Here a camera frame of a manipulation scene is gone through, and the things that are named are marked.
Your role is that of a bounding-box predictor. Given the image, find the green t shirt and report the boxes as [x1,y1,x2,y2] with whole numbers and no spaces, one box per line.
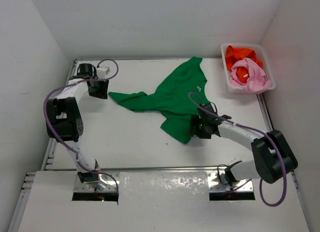
[108,57,209,144]

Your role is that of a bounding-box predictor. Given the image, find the pink t shirt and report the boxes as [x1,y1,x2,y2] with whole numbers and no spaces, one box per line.
[229,58,272,94]

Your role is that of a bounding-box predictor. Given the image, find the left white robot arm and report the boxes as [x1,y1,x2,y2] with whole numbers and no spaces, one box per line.
[45,63,110,187]

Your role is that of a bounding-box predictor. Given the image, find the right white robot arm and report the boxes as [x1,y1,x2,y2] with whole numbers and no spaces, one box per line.
[189,104,298,186]

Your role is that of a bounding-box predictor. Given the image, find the orange t shirt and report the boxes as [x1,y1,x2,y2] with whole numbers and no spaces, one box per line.
[225,45,263,83]

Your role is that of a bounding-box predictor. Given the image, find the white front cover panel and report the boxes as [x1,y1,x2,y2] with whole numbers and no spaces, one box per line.
[19,171,308,232]

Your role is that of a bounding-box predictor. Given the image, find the white plastic basket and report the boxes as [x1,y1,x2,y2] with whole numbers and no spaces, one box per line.
[221,43,276,94]

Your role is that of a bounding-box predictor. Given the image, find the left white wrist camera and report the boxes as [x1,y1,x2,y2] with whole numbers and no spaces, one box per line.
[96,66,110,79]

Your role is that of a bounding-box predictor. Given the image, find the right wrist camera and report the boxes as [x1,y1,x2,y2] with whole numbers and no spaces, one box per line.
[197,103,218,118]

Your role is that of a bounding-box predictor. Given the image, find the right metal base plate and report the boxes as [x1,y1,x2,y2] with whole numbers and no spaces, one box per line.
[207,170,254,193]

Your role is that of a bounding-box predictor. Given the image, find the metal base plate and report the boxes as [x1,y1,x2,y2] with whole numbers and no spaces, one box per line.
[207,170,254,193]
[73,170,120,194]

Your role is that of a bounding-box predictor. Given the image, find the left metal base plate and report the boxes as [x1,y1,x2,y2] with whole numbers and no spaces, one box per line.
[73,170,120,194]

